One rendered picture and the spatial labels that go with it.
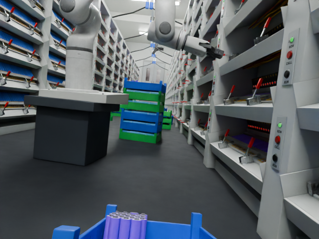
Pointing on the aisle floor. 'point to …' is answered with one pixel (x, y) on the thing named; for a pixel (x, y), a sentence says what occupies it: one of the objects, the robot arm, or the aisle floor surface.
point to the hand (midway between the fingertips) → (218, 53)
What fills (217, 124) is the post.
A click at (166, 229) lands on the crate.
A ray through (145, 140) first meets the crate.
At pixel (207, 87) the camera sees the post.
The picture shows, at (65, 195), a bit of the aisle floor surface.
